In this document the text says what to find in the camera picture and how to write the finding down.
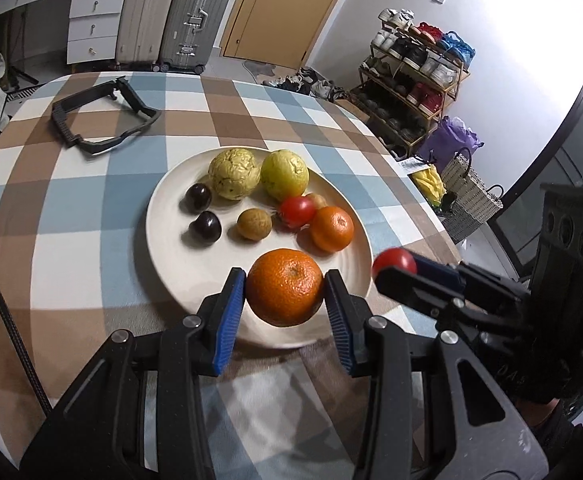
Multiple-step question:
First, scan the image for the black braided cable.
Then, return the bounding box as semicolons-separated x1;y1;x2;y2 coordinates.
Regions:
0;246;55;418

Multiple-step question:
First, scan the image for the oval red tomato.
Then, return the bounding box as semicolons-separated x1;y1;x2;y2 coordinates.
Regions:
278;196;316;231

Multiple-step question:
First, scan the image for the wooden shoe rack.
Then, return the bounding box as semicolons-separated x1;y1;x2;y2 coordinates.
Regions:
349;8;476;157

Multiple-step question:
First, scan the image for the woven laundry basket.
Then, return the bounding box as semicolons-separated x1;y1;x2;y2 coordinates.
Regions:
441;148;504;244

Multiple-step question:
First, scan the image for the green wrinkled passion fruit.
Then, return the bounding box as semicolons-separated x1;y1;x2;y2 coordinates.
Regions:
208;148;261;200

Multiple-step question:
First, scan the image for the purple bag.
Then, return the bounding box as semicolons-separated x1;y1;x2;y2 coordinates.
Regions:
416;116;483;172

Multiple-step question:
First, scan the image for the small orange tangerine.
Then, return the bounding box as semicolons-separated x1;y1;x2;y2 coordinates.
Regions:
309;206;354;254

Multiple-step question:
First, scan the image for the white drawer desk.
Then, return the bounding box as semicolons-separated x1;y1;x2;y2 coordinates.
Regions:
0;0;124;65

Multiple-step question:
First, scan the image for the black plastic frame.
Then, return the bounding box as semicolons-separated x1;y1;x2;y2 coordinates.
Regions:
50;77;162;157

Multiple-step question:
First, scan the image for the round red tomato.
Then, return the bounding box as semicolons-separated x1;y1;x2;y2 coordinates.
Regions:
372;247;417;278

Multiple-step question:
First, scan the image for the beige suitcase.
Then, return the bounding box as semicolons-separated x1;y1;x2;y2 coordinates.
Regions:
114;0;172;65

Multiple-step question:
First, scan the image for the silver suitcase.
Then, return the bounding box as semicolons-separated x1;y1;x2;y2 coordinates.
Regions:
159;0;228;75

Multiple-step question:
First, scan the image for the large orange tangerine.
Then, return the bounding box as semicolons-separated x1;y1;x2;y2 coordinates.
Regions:
246;248;324;327

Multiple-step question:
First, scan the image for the cream round plate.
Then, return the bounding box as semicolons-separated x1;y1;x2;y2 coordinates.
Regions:
144;146;375;350

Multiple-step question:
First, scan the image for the yellow smooth passion fruit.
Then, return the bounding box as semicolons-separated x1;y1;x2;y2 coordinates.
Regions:
260;150;310;203

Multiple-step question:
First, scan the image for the wooden door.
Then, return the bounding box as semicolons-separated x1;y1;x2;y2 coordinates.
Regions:
220;0;338;68

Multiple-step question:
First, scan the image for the checkered tablecloth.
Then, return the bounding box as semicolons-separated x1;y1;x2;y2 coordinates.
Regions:
0;73;459;479

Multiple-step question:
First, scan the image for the dark plum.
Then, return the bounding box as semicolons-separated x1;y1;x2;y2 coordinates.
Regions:
184;183;213;214
188;210;223;245

